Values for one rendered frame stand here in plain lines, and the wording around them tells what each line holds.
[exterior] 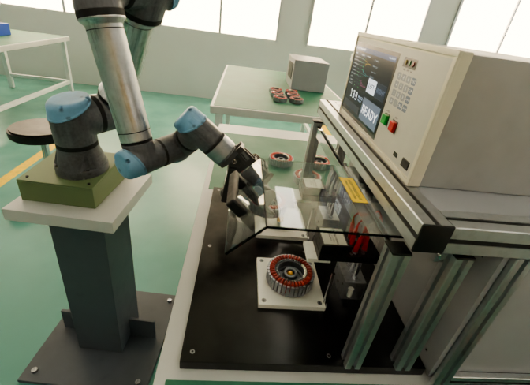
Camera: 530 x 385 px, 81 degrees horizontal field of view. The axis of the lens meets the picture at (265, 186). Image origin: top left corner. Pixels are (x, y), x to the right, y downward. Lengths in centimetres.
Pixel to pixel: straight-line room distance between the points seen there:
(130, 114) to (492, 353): 87
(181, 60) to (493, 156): 506
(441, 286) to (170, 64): 516
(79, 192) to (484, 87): 100
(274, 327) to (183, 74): 497
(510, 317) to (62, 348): 154
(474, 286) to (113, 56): 80
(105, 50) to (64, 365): 125
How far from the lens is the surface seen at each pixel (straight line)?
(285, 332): 71
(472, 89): 54
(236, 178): 57
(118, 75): 78
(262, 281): 77
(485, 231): 52
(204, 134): 80
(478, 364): 80
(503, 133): 60
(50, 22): 599
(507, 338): 76
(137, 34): 92
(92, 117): 105
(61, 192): 111
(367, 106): 75
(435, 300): 60
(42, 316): 185
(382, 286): 54
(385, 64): 71
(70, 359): 165
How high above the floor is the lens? 133
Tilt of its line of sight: 29 degrees down
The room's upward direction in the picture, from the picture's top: 8 degrees clockwise
